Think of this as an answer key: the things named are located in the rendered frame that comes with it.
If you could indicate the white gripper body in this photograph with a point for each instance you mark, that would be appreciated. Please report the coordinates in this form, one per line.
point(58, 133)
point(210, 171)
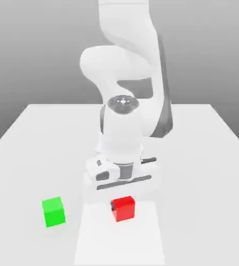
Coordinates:
point(124, 182)

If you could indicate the small red cube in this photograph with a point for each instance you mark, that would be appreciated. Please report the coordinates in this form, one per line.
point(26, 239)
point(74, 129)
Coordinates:
point(124, 209)

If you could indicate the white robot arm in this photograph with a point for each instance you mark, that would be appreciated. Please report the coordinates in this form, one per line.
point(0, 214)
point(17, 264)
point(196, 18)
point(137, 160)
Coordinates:
point(121, 133)

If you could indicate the small green cube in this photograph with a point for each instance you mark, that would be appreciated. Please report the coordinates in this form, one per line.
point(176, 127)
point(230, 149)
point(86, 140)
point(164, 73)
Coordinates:
point(54, 212)

